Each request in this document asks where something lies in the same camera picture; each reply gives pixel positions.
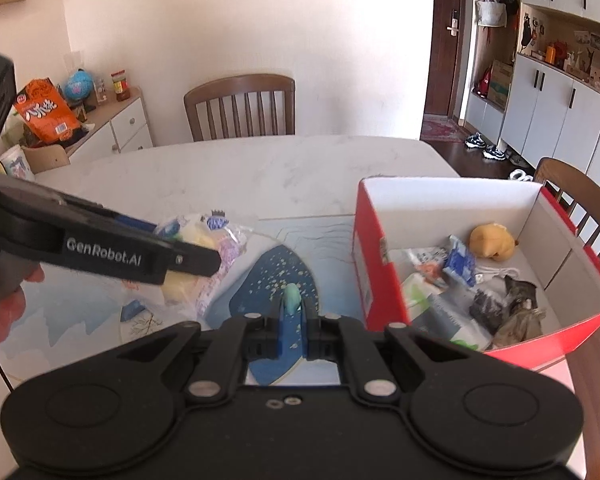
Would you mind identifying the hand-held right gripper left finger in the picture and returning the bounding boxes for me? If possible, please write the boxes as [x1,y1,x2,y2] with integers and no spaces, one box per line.
[115,304,293,406]

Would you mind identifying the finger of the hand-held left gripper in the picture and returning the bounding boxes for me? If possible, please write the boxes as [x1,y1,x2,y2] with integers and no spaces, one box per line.
[162,241,222,278]
[62,196,157,234]

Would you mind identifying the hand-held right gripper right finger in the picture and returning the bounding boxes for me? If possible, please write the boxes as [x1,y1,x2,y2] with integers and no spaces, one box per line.
[300,309,476,403]

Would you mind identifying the mint green plastic stick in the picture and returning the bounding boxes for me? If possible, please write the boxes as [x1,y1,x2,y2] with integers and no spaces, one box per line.
[280,283,303,316]

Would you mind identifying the clear bread packet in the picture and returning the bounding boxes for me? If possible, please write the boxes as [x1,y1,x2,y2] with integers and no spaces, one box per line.
[152,207,253,321]

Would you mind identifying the red cardboard box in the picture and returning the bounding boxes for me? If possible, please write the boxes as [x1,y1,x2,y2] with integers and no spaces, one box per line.
[352,176,600,372]

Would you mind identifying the white green packet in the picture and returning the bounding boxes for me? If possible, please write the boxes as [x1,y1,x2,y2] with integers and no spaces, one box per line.
[402,280,443,321]

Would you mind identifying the small orange white packet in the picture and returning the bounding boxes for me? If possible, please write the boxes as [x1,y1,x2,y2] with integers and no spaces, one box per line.
[412,250,448,286]

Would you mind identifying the blue snack packet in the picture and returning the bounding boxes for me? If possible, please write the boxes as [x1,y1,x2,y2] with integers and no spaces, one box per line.
[442,235,478,288]

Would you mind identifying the clear bag of black seeds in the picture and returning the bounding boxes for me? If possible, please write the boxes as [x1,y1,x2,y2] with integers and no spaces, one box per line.
[469,290,506,333]

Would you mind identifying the white cable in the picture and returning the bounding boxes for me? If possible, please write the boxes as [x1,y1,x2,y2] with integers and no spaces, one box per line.
[472,267,521,286]

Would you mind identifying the yellow plush toy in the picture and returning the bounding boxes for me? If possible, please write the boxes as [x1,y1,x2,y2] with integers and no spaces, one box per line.
[469,223,517,261]

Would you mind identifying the person's left hand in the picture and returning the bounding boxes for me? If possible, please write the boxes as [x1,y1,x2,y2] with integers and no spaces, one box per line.
[0,265,46,361]

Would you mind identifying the light blue small wrapper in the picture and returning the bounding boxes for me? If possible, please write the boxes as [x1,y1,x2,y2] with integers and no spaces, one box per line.
[120,300,147,322]

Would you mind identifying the white sideboard cabinet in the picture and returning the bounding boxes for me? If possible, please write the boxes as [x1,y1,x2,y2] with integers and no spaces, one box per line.
[62,87,156,161]

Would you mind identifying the white printed cup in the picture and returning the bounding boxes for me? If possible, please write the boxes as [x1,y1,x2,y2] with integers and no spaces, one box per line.
[0,145,36,181]

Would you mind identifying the red lidded sauce jar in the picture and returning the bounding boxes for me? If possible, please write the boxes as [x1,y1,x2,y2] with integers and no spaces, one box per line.
[111,71,131,102]

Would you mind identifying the orange snack bag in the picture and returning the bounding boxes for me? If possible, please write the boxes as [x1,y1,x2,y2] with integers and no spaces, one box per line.
[14,77,81,147]

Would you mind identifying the small blue globe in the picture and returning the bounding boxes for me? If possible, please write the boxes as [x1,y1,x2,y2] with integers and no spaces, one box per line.
[62,68,93,103]

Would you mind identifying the wooden chair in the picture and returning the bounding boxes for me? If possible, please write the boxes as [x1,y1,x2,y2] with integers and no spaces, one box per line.
[183,73,297,142]
[532,157,600,306]

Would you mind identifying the red patterned rug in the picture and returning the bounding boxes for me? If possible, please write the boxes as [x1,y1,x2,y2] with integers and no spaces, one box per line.
[420,115,473,142]

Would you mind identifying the dark wooden door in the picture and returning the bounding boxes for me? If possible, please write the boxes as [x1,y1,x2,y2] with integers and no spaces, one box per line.
[420,0,473,118]

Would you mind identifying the red bag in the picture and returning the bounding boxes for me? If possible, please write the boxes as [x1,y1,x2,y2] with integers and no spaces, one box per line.
[472,67,493,96]

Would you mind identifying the brown cardboard carton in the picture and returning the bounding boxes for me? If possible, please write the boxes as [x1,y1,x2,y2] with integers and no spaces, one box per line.
[487,60,515,108]

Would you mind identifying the pale hanging tote bag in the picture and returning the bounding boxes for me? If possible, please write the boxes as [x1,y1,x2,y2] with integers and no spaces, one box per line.
[475,0,508,28]

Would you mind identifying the black cable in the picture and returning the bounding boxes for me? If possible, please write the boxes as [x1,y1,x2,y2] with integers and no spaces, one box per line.
[0,357,16,393]

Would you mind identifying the white wall cabinet unit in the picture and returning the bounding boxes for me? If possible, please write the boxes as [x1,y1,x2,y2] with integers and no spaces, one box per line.
[462,0,600,186]

